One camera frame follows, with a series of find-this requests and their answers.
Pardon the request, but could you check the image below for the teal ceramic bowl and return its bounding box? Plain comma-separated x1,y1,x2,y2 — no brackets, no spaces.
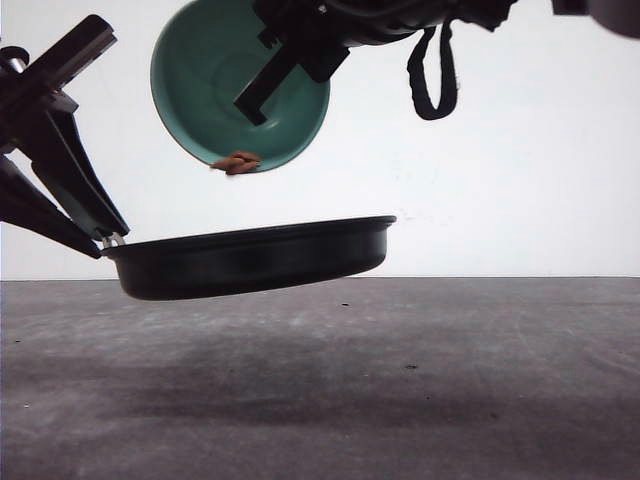
150,1,330,172

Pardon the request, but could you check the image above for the brown beef cubes pile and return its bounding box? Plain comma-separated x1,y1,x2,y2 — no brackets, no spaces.
210,151,261,176

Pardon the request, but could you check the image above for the black frying pan mint handle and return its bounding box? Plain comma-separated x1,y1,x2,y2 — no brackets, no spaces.
102,215,396,301

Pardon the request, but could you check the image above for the black looped cable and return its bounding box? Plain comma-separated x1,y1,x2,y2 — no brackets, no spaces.
406,19,459,122

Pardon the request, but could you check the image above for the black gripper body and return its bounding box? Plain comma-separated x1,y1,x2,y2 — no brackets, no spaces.
1,14,116,153
252,0,513,83

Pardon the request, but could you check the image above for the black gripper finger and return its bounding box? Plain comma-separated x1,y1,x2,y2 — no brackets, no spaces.
234,47,298,125
29,110,129,240
1,155,101,259

